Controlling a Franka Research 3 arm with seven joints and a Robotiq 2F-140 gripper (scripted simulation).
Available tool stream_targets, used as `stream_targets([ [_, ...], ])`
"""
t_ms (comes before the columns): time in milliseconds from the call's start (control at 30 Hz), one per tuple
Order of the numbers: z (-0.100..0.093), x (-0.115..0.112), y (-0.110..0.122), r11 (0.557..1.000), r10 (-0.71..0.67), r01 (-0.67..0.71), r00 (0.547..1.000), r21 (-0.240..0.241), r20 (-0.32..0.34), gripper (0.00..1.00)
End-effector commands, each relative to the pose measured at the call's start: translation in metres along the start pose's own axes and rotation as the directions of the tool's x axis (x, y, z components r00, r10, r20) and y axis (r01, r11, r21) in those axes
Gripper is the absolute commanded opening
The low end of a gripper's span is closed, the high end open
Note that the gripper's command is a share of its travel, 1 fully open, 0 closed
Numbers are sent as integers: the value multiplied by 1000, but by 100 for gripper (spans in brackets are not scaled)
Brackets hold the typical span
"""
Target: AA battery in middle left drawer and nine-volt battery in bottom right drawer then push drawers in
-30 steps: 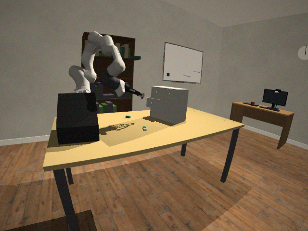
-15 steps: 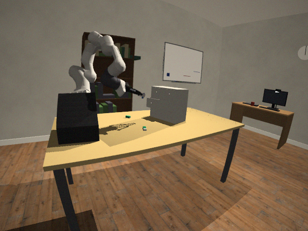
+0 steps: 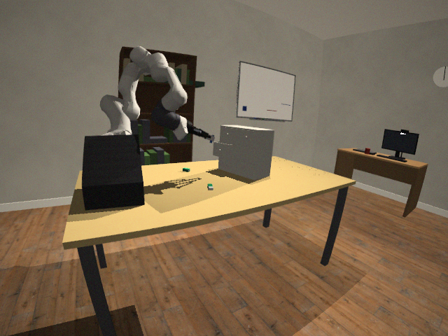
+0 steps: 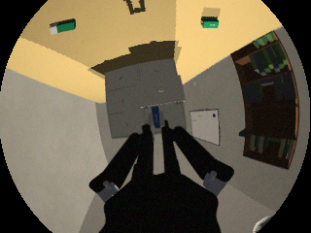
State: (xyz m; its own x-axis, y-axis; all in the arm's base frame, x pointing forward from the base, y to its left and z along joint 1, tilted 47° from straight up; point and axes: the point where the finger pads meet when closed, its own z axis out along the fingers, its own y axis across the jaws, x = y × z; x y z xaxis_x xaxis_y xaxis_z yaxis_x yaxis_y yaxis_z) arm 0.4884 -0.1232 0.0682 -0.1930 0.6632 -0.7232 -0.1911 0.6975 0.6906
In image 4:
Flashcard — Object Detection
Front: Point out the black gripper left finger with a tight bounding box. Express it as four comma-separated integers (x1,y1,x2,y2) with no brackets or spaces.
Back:
89,113,155,211

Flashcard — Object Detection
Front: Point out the blue aa battery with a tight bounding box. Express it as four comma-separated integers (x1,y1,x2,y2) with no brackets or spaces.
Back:
152,106,160,129

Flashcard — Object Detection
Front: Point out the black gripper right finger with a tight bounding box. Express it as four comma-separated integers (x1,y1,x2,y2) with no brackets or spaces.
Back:
159,111,234,209

